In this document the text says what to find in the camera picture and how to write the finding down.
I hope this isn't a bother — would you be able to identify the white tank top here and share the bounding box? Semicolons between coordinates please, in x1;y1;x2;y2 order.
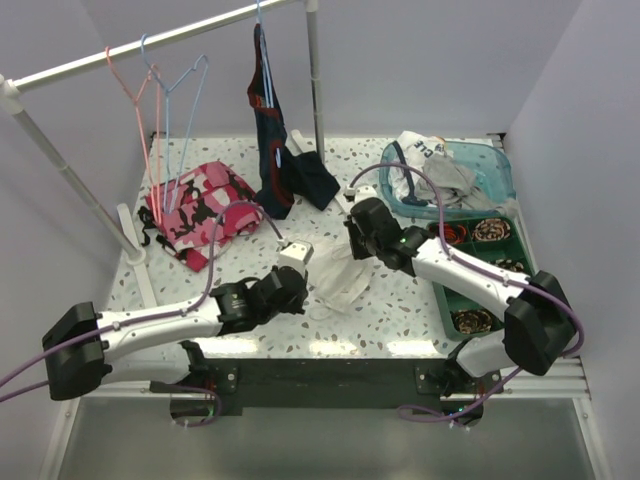
289;233;374;321

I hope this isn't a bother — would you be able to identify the light blue wire hanger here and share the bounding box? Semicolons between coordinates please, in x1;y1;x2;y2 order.
139;33;210;214

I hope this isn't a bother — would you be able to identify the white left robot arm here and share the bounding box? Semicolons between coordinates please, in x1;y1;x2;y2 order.
42;266;308;401

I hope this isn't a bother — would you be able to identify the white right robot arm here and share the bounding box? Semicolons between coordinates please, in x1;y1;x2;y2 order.
345;197;579;393

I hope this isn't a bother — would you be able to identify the navy maroon tank top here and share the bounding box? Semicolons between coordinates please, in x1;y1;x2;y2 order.
247;24;294;220

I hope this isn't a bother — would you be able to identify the blue hanger with navy top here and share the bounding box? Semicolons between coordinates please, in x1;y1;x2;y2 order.
255;0;284;169

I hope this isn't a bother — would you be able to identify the orange black rolled belt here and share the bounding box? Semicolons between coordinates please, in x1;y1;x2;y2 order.
443;223;469;245

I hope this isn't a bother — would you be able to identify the dark navy folded garment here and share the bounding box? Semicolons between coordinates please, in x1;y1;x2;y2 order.
282;151;340;211

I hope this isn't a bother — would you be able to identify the white printed shirt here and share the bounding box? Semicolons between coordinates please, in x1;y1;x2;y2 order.
389;130;452;203

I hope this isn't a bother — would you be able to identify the grey crumpled garment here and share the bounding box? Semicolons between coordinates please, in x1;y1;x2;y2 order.
422;158;517;216

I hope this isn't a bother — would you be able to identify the teal plastic laundry basket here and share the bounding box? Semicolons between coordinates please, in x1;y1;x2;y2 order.
378;137;516;220

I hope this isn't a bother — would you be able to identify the pink black rolled belt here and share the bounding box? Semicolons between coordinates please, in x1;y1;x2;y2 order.
471;218;512;242

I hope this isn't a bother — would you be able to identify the green compartment tray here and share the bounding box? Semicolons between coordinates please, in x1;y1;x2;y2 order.
422;214;546;342

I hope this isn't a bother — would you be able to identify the pink camouflage garment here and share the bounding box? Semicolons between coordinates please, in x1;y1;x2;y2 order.
137;161;262;272

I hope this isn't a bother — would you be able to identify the brown patterned rolled belt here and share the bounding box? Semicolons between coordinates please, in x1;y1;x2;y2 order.
451;309;495;335

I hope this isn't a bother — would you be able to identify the beige black rolled belt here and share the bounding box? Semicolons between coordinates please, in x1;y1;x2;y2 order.
492;258;526;273

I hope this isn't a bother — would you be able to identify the silver clothes rack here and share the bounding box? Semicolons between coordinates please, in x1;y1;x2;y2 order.
0;0;359;307

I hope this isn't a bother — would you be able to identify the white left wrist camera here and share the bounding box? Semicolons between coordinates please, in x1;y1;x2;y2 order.
277;241;314;276

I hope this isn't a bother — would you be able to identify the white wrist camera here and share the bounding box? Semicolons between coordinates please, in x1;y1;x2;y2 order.
343;185;378;204
277;241;314;276

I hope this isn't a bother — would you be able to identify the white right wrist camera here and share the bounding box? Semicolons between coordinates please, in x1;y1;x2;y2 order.
343;185;378;204

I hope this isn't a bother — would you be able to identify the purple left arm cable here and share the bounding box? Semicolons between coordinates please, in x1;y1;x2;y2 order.
0;200;289;426

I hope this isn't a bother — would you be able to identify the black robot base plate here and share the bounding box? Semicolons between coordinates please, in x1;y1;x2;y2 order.
150;358;501;420

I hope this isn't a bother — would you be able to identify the pink wire hanger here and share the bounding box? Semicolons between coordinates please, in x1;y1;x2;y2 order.
104;46;162;224

